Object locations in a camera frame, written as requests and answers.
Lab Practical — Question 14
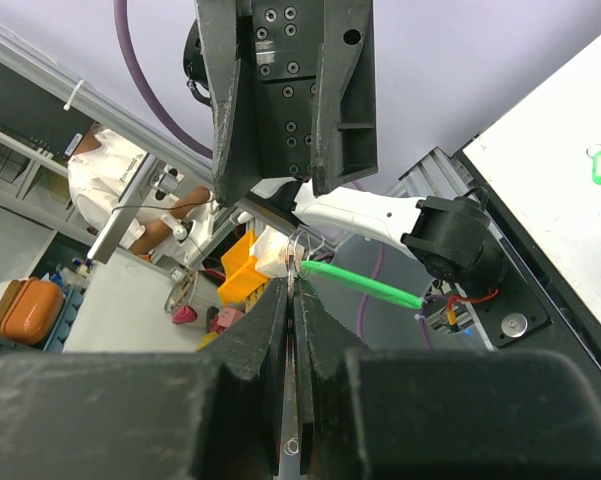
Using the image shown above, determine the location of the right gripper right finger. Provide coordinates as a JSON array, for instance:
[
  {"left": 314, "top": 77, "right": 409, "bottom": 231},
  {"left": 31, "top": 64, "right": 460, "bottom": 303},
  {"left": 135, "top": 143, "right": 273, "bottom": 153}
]
[{"left": 292, "top": 287, "right": 601, "bottom": 479}]

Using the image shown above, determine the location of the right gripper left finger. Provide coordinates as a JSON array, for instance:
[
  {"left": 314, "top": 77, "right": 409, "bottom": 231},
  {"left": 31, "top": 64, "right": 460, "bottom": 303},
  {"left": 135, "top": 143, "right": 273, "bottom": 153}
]
[{"left": 0, "top": 280, "right": 288, "bottom": 479}]

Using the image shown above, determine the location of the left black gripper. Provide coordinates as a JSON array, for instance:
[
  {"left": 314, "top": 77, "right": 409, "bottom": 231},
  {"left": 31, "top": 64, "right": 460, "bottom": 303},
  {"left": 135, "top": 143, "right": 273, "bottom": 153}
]
[{"left": 196, "top": 0, "right": 378, "bottom": 206}]

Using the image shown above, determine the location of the silver key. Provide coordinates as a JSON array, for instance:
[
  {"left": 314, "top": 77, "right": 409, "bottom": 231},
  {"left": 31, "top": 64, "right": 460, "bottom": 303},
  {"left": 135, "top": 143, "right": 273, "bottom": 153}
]
[{"left": 283, "top": 253, "right": 303, "bottom": 460}]

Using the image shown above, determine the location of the metal keyring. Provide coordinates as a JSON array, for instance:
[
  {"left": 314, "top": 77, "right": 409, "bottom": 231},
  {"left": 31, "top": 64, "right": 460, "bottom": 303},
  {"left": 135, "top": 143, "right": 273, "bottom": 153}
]
[{"left": 285, "top": 228, "right": 311, "bottom": 269}]

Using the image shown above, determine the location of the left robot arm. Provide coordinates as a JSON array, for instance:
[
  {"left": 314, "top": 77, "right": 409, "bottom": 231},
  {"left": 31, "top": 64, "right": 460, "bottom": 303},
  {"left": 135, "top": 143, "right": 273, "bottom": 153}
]
[{"left": 183, "top": 1, "right": 506, "bottom": 298}]

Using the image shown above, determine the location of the yellow bin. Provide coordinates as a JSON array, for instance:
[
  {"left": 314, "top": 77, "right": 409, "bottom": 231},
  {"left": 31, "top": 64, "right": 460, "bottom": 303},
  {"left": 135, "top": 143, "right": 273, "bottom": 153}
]
[{"left": 217, "top": 230, "right": 269, "bottom": 305}]

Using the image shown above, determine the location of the person in white shirt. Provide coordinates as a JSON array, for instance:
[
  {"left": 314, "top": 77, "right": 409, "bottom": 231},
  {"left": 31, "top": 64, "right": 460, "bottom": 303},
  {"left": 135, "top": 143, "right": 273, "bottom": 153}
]
[{"left": 67, "top": 122, "right": 221, "bottom": 264}]

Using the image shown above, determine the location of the orange case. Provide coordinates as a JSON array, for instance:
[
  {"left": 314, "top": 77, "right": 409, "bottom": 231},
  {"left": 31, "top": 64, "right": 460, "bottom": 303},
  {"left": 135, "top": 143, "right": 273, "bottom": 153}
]
[{"left": 0, "top": 277, "right": 64, "bottom": 346}]

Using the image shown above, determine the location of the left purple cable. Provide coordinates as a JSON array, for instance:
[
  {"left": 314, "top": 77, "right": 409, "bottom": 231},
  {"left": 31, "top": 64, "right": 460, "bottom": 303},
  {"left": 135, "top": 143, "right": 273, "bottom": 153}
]
[{"left": 112, "top": 0, "right": 216, "bottom": 156}]

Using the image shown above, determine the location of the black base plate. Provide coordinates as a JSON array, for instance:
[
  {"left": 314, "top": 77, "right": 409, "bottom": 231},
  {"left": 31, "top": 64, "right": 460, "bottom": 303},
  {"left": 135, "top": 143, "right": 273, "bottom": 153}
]
[{"left": 404, "top": 147, "right": 601, "bottom": 396}]

